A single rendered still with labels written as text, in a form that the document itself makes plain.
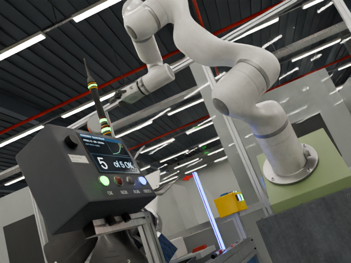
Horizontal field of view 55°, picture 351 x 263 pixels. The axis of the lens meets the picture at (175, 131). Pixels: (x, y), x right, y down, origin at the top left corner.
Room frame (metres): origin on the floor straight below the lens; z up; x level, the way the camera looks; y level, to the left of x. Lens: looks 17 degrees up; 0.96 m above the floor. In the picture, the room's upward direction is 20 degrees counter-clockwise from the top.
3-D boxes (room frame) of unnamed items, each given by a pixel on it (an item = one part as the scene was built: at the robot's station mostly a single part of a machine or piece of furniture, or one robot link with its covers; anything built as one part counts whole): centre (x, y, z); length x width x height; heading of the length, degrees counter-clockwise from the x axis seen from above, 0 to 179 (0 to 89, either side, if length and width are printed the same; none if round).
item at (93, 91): (1.52, 0.31, 1.68); 0.03 x 0.03 x 0.21
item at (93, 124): (2.22, 0.49, 1.88); 0.17 x 0.15 x 0.16; 70
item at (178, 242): (2.13, 0.29, 0.91); 0.17 x 0.16 x 0.11; 160
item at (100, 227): (0.80, 0.19, 1.04); 0.24 x 0.03 x 0.03; 160
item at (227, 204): (1.67, -0.13, 1.02); 0.16 x 0.10 x 0.11; 160
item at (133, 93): (1.45, 0.12, 1.66); 0.11 x 0.10 x 0.07; 70
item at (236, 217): (1.67, -0.13, 0.92); 0.03 x 0.03 x 0.12; 70
